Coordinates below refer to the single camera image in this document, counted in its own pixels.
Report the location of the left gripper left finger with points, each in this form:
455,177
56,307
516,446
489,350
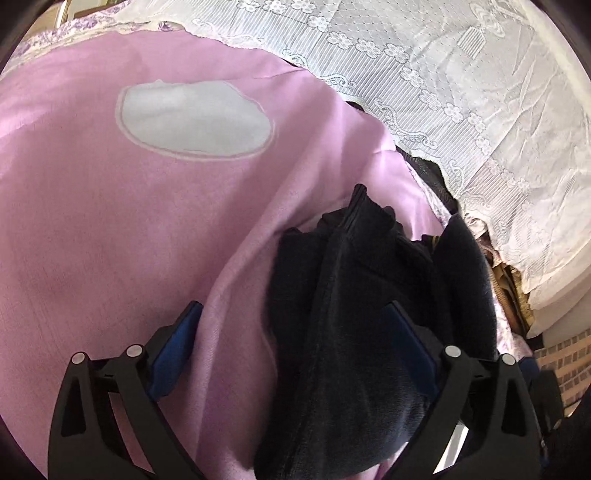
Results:
107,423

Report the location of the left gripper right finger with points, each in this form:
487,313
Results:
480,423

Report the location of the navy blue knit cardigan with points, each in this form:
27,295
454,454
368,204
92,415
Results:
348,396

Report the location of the brown woven mat pile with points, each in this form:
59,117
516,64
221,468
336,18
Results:
507,286

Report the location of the pink purple bed blanket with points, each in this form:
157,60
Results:
142,172

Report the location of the white lace cover cloth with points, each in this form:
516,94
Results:
485,89

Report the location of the floral white bed sheet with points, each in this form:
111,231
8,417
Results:
115,19

